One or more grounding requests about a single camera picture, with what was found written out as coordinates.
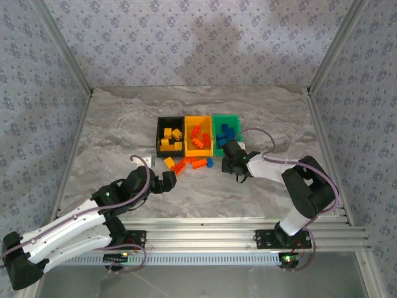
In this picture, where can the blue lego brick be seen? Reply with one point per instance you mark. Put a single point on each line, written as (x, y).
(230, 131)
(221, 143)
(221, 137)
(210, 163)
(224, 127)

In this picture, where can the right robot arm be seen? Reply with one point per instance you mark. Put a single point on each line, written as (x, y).
(270, 169)

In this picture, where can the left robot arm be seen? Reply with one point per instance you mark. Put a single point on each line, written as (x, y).
(62, 223)

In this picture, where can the orange lego brick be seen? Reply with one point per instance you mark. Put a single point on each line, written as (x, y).
(190, 159)
(195, 131)
(206, 139)
(197, 143)
(199, 163)
(179, 168)

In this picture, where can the yellow lego brick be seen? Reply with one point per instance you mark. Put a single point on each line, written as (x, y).
(166, 148)
(169, 162)
(176, 134)
(178, 146)
(167, 132)
(164, 142)

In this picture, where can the black plastic bin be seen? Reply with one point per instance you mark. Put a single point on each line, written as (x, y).
(171, 154)

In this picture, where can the yellow plastic bin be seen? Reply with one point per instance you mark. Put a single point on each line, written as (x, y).
(198, 152)

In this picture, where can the green plastic bin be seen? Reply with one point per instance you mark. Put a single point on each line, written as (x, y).
(237, 124)

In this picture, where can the black circuit board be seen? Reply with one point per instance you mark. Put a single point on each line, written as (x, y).
(114, 257)
(288, 259)

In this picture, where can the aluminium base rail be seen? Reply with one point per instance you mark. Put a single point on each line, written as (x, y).
(201, 236)

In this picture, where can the aluminium side rail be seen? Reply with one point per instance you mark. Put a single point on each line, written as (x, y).
(71, 155)
(327, 155)

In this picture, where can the aluminium frame post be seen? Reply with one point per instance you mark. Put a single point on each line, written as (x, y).
(336, 46)
(63, 46)

